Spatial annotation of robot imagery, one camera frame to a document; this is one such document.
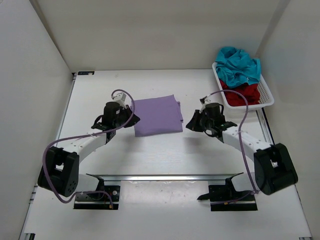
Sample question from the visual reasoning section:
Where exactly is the purple t shirt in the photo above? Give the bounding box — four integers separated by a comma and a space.
134, 94, 184, 137

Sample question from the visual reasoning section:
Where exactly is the teal t shirt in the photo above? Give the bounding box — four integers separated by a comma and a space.
215, 46, 261, 89

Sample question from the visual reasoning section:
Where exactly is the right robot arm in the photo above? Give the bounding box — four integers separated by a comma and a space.
186, 103, 298, 195

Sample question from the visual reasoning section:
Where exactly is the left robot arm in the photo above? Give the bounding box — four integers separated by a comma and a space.
37, 100, 140, 203

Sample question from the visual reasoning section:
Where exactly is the red t shirt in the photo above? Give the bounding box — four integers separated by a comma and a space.
219, 79, 262, 107

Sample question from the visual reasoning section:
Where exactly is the black label sticker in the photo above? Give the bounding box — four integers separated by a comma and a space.
77, 71, 95, 76

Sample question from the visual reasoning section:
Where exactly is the white plastic basket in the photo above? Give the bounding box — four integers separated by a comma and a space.
212, 62, 275, 112

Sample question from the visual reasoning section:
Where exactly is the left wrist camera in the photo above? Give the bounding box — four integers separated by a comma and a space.
112, 92, 127, 108

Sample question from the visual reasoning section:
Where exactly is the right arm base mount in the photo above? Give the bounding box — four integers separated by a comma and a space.
197, 173, 258, 212

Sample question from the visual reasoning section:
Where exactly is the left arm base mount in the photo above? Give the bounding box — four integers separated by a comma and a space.
73, 174, 121, 210

